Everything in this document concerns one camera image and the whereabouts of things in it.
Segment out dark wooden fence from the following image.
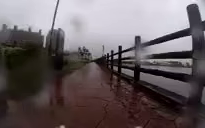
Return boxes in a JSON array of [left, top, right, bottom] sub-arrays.
[[91, 3, 205, 116]]

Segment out wide grey building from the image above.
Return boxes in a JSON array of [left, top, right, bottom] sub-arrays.
[[0, 23, 45, 48]]

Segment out grass strip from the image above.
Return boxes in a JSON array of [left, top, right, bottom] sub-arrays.
[[61, 58, 91, 76]]

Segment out green bushes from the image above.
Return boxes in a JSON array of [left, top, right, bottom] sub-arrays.
[[0, 41, 65, 98]]

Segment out tall pole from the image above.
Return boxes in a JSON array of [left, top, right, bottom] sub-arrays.
[[48, 0, 61, 71]]

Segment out trees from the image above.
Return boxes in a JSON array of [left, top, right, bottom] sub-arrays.
[[77, 45, 93, 62]]

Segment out red paved path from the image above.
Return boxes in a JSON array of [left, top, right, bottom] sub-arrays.
[[0, 61, 205, 128]]

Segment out grey water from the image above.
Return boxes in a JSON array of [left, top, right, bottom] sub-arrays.
[[107, 59, 205, 108]]

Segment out tall grey building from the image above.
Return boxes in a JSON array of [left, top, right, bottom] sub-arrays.
[[45, 27, 66, 56]]

